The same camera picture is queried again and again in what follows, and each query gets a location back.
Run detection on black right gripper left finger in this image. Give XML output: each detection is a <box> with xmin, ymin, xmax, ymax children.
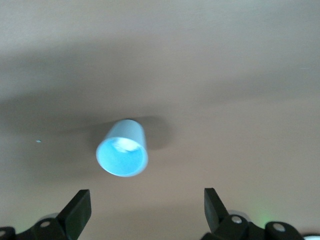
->
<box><xmin>0</xmin><ymin>189</ymin><xmax>91</xmax><ymax>240</ymax></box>

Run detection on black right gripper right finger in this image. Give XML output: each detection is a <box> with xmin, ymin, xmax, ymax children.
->
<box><xmin>201</xmin><ymin>187</ymin><xmax>305</xmax><ymax>240</ymax></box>

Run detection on blue plastic cup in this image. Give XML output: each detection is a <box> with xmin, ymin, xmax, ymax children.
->
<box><xmin>96</xmin><ymin>118</ymin><xmax>149</xmax><ymax>178</ymax></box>

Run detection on brown table cover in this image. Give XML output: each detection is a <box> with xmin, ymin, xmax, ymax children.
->
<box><xmin>0</xmin><ymin>0</ymin><xmax>320</xmax><ymax>240</ymax></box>

